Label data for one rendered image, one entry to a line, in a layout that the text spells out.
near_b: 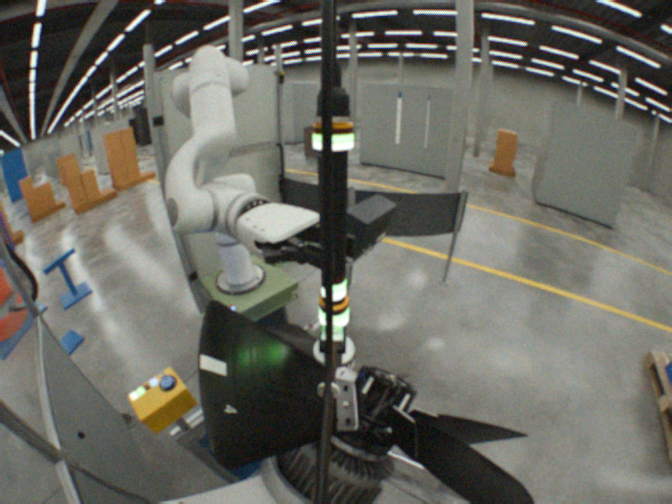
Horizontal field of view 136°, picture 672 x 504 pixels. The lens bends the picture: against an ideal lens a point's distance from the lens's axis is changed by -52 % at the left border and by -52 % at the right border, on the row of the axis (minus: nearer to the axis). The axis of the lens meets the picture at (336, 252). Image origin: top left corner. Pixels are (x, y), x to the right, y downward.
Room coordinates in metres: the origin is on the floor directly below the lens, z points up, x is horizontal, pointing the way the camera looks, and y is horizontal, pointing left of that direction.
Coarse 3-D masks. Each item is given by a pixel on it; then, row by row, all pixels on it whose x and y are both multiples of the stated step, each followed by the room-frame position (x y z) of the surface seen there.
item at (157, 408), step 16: (144, 384) 0.31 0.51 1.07; (160, 384) 0.32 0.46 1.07; (176, 384) 0.33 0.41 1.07; (144, 400) 0.26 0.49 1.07; (160, 400) 0.28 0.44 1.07; (176, 400) 0.30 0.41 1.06; (192, 400) 0.32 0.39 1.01; (144, 416) 0.22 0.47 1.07; (160, 416) 0.24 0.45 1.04; (176, 416) 0.27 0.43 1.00
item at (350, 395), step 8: (336, 384) 0.25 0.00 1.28; (344, 384) 0.26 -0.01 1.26; (352, 384) 0.27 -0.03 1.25; (344, 392) 0.25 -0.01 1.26; (352, 392) 0.26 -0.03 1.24; (344, 400) 0.23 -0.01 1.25; (352, 400) 0.24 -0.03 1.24; (344, 408) 0.22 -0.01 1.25; (352, 408) 0.23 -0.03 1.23; (344, 416) 0.21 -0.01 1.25; (352, 416) 0.21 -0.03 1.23; (344, 424) 0.19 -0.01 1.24; (352, 424) 0.20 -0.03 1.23
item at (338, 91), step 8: (336, 64) 0.31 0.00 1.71; (336, 72) 0.30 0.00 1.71; (336, 80) 0.30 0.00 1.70; (336, 88) 0.30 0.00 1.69; (344, 88) 0.31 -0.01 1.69; (336, 96) 0.30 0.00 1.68; (344, 96) 0.30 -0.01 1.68; (320, 104) 0.30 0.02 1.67; (336, 104) 0.30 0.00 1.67; (344, 104) 0.30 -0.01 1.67; (320, 112) 0.30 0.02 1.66; (336, 112) 0.29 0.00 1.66; (344, 112) 0.30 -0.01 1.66; (344, 328) 0.31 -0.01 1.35
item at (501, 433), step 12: (444, 420) 0.23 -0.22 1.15; (456, 420) 0.22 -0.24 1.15; (468, 420) 0.21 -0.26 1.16; (456, 432) 0.22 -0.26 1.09; (468, 432) 0.21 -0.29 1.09; (480, 432) 0.20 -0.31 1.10; (492, 432) 0.19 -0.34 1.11; (504, 432) 0.18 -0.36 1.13; (516, 432) 0.16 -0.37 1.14; (468, 444) 0.22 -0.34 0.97
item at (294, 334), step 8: (272, 328) 0.49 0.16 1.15; (280, 328) 0.50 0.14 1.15; (288, 328) 0.50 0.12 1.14; (296, 328) 0.50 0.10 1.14; (280, 336) 0.45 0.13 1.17; (288, 336) 0.45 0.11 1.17; (296, 336) 0.46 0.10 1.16; (304, 336) 0.46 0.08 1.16; (312, 336) 0.47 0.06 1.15; (296, 344) 0.42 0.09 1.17; (304, 344) 0.42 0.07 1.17; (312, 344) 0.43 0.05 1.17; (304, 352) 0.39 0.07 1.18; (312, 352) 0.39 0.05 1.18
